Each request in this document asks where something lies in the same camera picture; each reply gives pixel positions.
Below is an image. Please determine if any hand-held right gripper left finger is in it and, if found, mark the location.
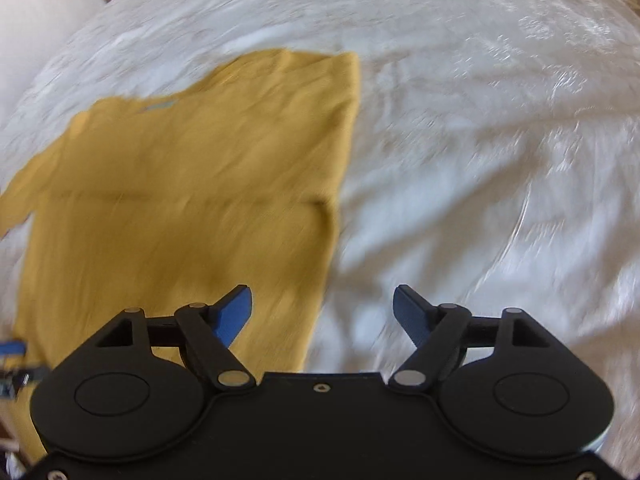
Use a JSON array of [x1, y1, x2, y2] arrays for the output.
[[94, 284, 257, 392]]

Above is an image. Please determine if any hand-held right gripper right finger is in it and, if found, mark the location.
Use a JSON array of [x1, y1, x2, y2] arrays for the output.
[[389, 284, 552, 394]]

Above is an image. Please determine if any yellow t-shirt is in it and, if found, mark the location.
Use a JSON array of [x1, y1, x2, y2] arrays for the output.
[[0, 49, 362, 461]]

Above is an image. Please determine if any white embroidered bedspread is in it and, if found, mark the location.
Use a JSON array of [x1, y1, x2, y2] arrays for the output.
[[0, 0, 640, 471]]

